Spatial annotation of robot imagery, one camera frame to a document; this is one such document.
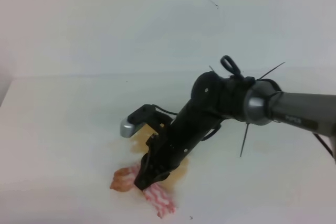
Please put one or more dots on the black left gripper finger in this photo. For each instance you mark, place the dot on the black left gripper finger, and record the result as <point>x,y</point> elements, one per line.
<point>142,180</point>

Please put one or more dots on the brown coffee stain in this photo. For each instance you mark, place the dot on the brown coffee stain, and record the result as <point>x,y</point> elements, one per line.
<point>128,152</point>

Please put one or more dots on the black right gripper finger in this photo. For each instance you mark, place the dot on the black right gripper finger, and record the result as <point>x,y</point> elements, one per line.
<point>150,177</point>

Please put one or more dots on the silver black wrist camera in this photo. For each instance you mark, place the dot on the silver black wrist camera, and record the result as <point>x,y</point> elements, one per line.
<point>148,114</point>

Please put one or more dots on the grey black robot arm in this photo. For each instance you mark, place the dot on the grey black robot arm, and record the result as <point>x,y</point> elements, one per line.
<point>215,99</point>

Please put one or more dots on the red white striped rag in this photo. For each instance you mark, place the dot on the red white striped rag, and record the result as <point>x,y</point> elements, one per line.
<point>156,195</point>

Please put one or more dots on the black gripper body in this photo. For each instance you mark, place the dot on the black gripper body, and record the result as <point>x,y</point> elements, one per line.
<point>166,153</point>

